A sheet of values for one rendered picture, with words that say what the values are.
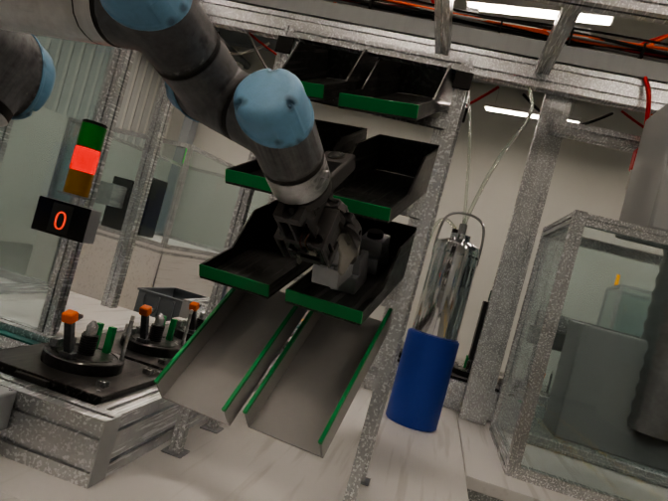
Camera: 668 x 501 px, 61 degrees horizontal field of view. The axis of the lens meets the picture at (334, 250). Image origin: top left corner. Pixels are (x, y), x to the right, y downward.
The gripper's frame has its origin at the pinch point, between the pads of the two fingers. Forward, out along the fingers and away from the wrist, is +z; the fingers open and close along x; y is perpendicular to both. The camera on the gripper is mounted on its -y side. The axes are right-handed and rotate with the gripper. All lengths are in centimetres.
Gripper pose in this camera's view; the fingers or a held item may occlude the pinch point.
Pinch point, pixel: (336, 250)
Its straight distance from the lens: 87.6
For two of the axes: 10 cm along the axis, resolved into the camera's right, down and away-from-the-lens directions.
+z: 1.8, 5.0, 8.5
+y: -3.6, 8.4, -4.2
